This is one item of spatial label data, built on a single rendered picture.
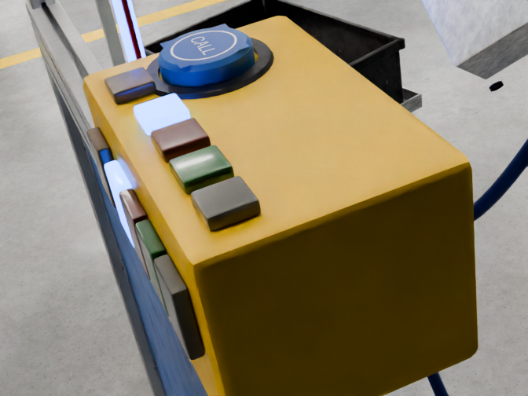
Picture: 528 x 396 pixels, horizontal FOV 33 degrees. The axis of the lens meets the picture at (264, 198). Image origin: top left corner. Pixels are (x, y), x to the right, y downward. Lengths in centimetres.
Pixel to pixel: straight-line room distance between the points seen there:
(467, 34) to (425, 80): 200
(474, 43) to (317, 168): 39
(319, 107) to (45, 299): 180
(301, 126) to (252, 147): 2
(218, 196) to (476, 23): 43
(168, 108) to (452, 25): 38
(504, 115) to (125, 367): 123
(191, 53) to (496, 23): 35
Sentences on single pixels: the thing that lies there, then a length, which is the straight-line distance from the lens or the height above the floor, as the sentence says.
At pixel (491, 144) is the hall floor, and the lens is 234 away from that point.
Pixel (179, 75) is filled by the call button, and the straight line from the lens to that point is 36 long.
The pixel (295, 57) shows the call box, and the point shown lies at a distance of 37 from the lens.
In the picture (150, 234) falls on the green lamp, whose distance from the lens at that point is 31.
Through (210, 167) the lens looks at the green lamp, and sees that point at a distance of 29.
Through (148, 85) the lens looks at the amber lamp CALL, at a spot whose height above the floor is 108.
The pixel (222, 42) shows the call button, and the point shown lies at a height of 108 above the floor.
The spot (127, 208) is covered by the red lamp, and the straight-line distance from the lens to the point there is 32.
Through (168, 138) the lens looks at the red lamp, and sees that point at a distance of 32.
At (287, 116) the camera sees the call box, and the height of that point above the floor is 107.
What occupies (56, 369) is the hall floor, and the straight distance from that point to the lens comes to 191.
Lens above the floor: 123
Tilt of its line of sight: 33 degrees down
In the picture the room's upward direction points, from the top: 11 degrees counter-clockwise
